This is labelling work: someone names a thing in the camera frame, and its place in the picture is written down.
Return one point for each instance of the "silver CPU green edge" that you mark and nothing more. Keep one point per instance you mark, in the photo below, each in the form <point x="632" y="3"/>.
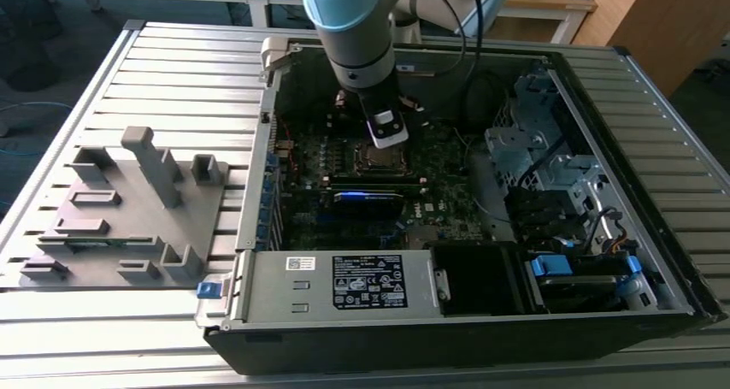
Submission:
<point x="381" y="158"/>

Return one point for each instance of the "black drive connector bundle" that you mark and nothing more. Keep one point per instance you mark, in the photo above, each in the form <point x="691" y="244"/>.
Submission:
<point x="535" y="209"/>

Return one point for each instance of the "black open PC case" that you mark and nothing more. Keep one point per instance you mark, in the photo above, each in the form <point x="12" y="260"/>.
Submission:
<point x="399" y="355"/>

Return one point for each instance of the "wide blue drive clip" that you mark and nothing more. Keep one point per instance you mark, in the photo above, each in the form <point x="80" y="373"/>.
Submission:
<point x="549" y="265"/>

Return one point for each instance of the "black RAM slot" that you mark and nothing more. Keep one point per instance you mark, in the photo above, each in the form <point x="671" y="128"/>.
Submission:
<point x="376" y="189"/>

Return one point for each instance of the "black graphics card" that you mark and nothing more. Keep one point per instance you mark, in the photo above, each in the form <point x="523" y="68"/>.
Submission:
<point x="367" y="207"/>

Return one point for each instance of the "metal drive cage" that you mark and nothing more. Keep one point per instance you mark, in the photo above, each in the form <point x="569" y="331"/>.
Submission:
<point x="507" y="145"/>

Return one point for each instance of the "wooden cabinet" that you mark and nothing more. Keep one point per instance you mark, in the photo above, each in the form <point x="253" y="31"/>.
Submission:
<point x="672" y="21"/>

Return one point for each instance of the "grey power supply unit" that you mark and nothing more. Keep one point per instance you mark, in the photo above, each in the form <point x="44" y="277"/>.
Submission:
<point x="273" y="286"/>

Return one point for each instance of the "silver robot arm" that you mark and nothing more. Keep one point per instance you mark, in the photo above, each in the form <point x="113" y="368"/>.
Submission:
<point x="353" y="43"/>

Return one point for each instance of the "grey case release latch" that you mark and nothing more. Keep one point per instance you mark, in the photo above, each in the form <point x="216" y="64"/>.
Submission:
<point x="272" y="51"/>

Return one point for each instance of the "narrow blue drive clip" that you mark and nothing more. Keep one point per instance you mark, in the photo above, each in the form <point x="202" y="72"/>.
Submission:
<point x="632" y="265"/>

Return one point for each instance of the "wooden desk white frame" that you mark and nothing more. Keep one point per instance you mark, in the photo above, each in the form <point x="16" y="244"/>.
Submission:
<point x="547" y="2"/>

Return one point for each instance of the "blue power supply latch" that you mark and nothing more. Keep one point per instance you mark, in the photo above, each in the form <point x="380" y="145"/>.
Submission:
<point x="205" y="290"/>

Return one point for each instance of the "grey parts rack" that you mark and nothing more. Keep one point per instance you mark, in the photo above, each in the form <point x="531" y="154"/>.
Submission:
<point x="142" y="218"/>

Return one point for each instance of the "silver hard disk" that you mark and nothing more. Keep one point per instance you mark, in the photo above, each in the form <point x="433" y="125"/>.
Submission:
<point x="575" y="283"/>

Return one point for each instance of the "green motherboard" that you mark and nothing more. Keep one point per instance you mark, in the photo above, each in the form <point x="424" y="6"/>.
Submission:
<point x="444" y="192"/>

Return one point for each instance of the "green RAM stick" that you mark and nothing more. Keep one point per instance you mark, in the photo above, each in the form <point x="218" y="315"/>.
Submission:
<point x="93" y="243"/>

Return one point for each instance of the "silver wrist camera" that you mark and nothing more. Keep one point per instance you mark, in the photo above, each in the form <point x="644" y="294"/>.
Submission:
<point x="387" y="128"/>

